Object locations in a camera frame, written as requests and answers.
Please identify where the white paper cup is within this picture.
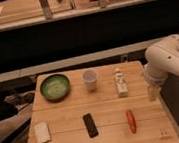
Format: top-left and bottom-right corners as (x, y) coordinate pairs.
(82, 70), (98, 91)

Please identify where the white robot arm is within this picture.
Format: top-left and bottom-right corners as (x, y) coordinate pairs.
(143, 34), (179, 101)

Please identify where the green ceramic bowl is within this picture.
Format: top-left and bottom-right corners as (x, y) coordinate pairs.
(40, 73), (71, 102)

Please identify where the wooden cutting board table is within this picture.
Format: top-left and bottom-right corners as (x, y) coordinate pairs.
(28, 61), (179, 143)

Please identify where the white tube bottle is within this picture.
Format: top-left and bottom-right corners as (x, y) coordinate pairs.
(114, 68), (128, 98)

